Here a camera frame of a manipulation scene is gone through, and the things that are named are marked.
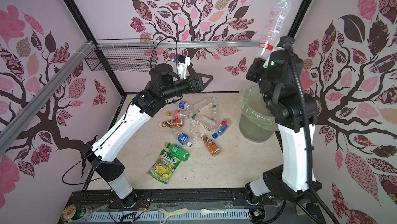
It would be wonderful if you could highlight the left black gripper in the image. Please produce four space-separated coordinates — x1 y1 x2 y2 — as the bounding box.
161 71 212 99

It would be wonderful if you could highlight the red cap white bottle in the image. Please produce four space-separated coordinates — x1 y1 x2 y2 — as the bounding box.
258 0 291 60

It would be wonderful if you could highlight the Pocari Sweat bottle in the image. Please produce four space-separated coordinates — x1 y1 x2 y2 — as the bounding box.
176 133 193 147

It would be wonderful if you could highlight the green soda bottle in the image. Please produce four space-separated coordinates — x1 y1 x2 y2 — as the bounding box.
164 143 190 162

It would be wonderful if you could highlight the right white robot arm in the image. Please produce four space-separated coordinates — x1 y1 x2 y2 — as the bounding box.
246 51 322 203

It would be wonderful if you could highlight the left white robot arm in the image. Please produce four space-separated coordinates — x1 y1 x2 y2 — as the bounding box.
81 63 214 206

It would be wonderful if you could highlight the green lined trash bin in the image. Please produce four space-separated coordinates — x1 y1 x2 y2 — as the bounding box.
238 85 278 143

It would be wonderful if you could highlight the clear capless bottle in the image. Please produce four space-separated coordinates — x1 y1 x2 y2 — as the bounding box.
193 97 217 113

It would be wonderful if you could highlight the green label small bottle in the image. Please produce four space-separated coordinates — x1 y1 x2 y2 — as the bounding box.
210 102 218 122

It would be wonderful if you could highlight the red label clear bottle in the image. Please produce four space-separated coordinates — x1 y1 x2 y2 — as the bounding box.
166 110 190 120

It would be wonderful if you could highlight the large clear square bottle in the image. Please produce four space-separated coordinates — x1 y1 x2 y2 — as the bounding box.
190 113 216 132

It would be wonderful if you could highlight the clear ribbed water bottle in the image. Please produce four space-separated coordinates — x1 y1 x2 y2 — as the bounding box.
190 120 201 142

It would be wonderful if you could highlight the brown Nescafe coffee bottle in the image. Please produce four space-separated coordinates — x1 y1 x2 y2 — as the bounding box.
159 119 184 128

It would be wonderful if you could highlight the blue cap Fiji bottle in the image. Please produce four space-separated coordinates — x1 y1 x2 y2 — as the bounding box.
212 119 231 139

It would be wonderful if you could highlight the brown tea bottle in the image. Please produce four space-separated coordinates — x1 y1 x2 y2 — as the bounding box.
200 133 221 156

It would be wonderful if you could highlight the Fox's candy bag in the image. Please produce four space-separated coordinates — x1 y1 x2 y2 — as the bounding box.
147 150 181 184

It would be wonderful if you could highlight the white plastic spoon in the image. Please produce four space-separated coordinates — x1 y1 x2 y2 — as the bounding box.
200 208 227 216

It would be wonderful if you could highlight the cream plastic peeler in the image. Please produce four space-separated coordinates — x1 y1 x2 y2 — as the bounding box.
158 208 188 224

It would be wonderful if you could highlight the green drink can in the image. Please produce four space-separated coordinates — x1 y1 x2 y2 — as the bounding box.
61 204 93 223

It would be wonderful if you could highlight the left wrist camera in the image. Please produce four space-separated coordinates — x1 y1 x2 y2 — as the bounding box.
173 55 191 79

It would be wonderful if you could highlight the black corrugated cable conduit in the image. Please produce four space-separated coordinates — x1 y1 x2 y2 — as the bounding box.
280 36 342 224

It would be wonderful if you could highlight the black wire wall basket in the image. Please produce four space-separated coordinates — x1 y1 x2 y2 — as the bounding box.
85 38 158 72

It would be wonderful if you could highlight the white slotted cable duct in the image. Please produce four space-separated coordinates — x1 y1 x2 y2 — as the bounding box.
87 209 251 224

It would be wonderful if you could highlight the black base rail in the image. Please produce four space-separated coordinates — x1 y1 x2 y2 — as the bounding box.
67 188 311 210

